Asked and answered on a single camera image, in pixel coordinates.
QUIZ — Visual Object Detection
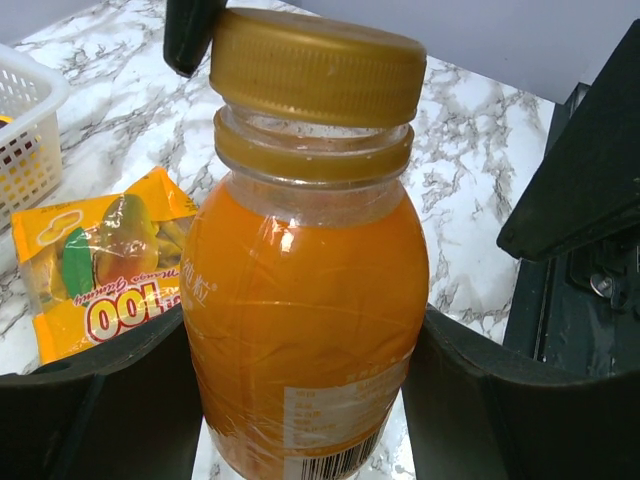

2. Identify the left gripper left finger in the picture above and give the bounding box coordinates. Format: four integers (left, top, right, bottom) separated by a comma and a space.
1, 306, 202, 479

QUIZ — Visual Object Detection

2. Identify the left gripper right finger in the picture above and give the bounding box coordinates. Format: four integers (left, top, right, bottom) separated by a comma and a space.
402, 307, 639, 479

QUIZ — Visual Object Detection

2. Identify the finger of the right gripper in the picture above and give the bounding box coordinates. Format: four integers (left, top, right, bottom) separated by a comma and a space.
497, 22, 639, 261
163, 0, 227, 78

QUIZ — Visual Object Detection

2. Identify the brown bottle cap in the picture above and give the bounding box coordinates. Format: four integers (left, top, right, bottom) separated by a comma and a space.
209, 8, 427, 128

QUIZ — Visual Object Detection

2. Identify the orange juice bottle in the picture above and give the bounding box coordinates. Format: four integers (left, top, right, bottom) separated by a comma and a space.
180, 106, 429, 479

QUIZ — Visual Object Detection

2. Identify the orange mango gummy bag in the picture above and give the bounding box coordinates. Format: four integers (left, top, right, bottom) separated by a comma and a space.
11, 168, 197, 364

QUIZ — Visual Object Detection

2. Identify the white plastic basket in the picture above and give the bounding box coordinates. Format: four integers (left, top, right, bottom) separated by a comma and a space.
1, 45, 70, 229

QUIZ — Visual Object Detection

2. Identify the black base frame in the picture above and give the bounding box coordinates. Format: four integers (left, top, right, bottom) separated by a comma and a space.
506, 87, 639, 379

